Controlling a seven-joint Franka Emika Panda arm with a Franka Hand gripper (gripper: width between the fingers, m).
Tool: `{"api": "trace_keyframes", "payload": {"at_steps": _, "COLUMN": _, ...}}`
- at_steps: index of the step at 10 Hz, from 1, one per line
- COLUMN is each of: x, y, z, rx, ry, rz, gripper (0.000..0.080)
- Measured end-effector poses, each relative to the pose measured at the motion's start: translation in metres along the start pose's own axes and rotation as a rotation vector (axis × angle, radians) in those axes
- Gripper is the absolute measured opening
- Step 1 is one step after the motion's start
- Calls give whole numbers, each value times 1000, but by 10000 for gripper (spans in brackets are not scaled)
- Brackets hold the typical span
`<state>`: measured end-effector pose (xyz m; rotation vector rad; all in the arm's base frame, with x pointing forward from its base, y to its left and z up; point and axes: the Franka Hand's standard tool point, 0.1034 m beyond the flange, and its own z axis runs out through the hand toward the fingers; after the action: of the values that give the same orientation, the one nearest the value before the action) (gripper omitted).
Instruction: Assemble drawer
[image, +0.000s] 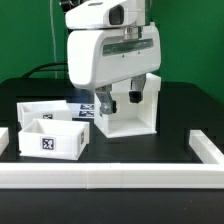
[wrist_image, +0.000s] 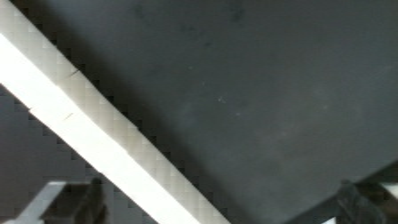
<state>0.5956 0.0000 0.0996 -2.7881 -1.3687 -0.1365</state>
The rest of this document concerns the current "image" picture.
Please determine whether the white front fence rail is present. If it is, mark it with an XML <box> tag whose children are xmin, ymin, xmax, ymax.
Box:
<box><xmin>0</xmin><ymin>163</ymin><xmax>224</xmax><ymax>189</ymax></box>

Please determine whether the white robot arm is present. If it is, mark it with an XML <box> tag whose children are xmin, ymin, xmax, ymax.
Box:
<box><xmin>61</xmin><ymin>0</ymin><xmax>161</xmax><ymax>114</ymax></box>

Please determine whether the white front drawer box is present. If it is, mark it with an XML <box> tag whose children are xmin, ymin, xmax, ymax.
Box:
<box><xmin>18</xmin><ymin>119</ymin><xmax>90</xmax><ymax>160</ymax></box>

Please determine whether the white drawer box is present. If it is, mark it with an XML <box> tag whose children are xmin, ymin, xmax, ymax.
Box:
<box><xmin>17</xmin><ymin>100</ymin><xmax>72</xmax><ymax>128</ymax></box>
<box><xmin>18</xmin><ymin>119</ymin><xmax>90</xmax><ymax>160</ymax></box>

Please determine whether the white fence rail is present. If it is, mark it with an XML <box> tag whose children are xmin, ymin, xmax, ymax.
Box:
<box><xmin>0</xmin><ymin>163</ymin><xmax>224</xmax><ymax>189</ymax></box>
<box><xmin>189</xmin><ymin>130</ymin><xmax>224</xmax><ymax>165</ymax></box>
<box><xmin>0</xmin><ymin>127</ymin><xmax>9</xmax><ymax>155</ymax></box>

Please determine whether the white drawer cabinet frame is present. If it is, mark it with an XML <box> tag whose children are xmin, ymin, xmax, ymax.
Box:
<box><xmin>94</xmin><ymin>73</ymin><xmax>161</xmax><ymax>138</ymax></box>

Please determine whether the white right fence rail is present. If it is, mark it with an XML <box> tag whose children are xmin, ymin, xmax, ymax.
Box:
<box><xmin>189</xmin><ymin>130</ymin><xmax>224</xmax><ymax>165</ymax></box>

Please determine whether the white left fence rail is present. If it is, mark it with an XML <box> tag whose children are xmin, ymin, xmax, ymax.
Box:
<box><xmin>0</xmin><ymin>127</ymin><xmax>9</xmax><ymax>155</ymax></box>

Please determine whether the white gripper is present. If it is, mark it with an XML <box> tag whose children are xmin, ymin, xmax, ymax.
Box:
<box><xmin>67</xmin><ymin>23</ymin><xmax>161</xmax><ymax>115</ymax></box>

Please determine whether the black cable on table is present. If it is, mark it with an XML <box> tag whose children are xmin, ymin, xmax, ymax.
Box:
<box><xmin>21</xmin><ymin>61</ymin><xmax>70</xmax><ymax>79</ymax></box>

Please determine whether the white hanging cable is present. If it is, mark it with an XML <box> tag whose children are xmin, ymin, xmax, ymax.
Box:
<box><xmin>49</xmin><ymin>0</ymin><xmax>58</xmax><ymax>80</ymax></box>

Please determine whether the white rear drawer box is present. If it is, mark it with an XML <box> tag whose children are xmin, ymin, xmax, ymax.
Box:
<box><xmin>17</xmin><ymin>100</ymin><xmax>72</xmax><ymax>128</ymax></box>

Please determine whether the marker sheet on table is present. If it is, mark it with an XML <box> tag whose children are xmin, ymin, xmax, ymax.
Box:
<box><xmin>67</xmin><ymin>103</ymin><xmax>94</xmax><ymax>118</ymax></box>

